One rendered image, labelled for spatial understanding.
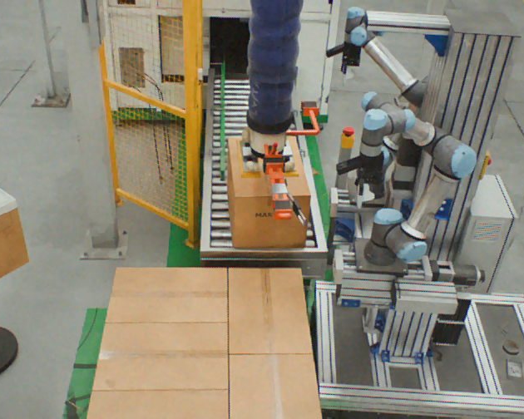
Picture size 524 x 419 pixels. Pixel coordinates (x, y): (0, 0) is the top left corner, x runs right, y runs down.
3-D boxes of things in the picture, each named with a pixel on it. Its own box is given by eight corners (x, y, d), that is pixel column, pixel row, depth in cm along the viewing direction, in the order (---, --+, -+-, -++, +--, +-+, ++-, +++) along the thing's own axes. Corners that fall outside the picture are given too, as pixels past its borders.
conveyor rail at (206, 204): (208, 88, 548) (208, 67, 537) (214, 88, 549) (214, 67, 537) (200, 274, 364) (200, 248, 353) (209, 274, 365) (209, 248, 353)
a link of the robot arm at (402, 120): (399, 100, 231) (374, 105, 226) (419, 114, 223) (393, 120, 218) (395, 119, 235) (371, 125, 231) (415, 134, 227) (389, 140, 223)
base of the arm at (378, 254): (395, 244, 294) (399, 227, 289) (399, 266, 282) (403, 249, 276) (362, 242, 295) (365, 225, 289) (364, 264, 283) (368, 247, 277)
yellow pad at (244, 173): (236, 142, 344) (236, 134, 341) (254, 141, 345) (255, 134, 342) (240, 178, 317) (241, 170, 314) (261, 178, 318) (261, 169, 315)
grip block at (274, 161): (262, 165, 309) (262, 154, 306) (282, 165, 310) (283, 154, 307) (264, 174, 303) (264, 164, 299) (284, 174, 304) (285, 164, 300)
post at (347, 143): (323, 259, 442) (341, 132, 381) (333, 259, 442) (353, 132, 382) (324, 266, 436) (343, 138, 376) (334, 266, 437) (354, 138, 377)
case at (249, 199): (226, 192, 405) (227, 136, 381) (289, 190, 409) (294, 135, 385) (233, 255, 357) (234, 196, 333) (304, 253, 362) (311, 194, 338)
